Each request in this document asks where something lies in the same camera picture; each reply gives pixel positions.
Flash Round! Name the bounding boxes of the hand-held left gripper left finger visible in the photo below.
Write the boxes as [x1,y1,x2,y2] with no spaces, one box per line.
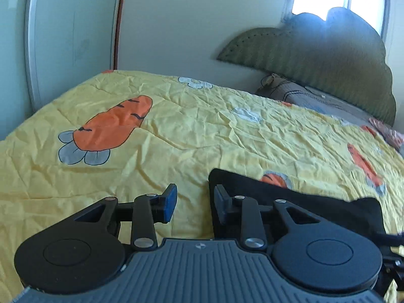
[74,183,178,250]

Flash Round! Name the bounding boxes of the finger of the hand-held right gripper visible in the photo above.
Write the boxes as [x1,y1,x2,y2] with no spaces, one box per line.
[374,231,404,248]

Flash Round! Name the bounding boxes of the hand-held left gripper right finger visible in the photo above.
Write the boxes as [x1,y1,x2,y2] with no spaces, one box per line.
[214,185,320,250]

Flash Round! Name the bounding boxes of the black pants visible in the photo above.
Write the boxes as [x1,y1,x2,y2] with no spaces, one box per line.
[208,168,387,254]

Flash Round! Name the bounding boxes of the yellow carrot print bedspread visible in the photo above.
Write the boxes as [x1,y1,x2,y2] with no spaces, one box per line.
[0,69,404,303]

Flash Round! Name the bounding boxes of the pink patterned cloth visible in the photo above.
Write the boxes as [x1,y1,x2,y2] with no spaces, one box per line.
[369,117,404,153]

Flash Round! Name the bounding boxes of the grey pillow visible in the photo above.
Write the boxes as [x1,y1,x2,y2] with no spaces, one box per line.
[255,73,379,124]

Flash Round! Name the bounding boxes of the green padded headboard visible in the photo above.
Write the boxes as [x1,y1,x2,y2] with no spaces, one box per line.
[217,8,397,126]

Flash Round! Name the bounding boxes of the brown wardrobe edge trim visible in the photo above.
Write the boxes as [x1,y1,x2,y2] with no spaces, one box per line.
[114,0,129,71]

